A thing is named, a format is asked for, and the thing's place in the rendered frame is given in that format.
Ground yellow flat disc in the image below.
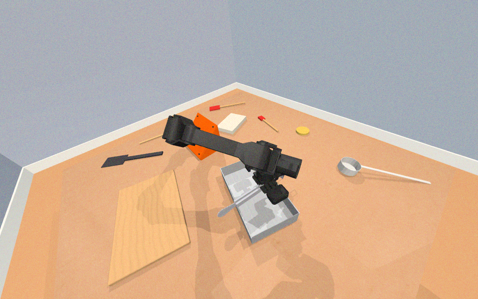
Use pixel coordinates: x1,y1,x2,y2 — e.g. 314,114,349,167
296,127,309,135

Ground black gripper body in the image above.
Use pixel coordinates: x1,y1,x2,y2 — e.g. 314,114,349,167
253,171,289,205

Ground grey measuring scoop with long white handle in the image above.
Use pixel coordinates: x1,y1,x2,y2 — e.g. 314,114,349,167
337,157,431,184

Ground dark grey spatula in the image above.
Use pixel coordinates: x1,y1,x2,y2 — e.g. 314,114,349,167
101,151,163,168

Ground white rectangular block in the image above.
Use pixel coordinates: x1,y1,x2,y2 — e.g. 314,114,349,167
218,113,246,134

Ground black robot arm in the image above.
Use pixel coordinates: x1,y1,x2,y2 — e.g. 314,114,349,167
162,114,302,181

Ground red spatula with wooden handle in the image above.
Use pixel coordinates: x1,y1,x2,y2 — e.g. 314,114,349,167
210,102,245,111

